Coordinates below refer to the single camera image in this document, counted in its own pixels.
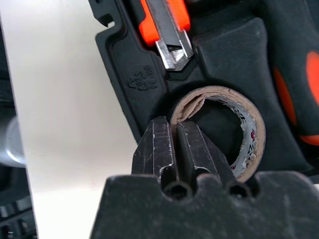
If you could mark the orange utility knife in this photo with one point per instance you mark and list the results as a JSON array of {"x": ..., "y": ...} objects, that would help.
[{"x": 149, "y": 32}]

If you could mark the black plastic tool case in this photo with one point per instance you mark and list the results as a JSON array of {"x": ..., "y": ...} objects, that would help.
[{"x": 224, "y": 54}]

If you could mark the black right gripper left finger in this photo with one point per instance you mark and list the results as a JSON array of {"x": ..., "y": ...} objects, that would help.
[{"x": 152, "y": 149}]

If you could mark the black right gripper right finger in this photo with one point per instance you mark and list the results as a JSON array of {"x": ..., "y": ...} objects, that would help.
[{"x": 199, "y": 152}]

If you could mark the black orange grip tool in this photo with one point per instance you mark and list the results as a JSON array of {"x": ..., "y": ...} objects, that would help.
[{"x": 289, "y": 37}]

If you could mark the cardboard core tape roll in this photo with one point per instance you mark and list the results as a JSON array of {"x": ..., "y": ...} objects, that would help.
[{"x": 259, "y": 119}]

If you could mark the black ribbed block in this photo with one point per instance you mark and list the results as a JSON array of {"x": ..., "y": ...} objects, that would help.
[{"x": 15, "y": 214}]

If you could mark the silver robot body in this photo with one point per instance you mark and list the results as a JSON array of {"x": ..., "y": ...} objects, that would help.
[{"x": 15, "y": 142}]

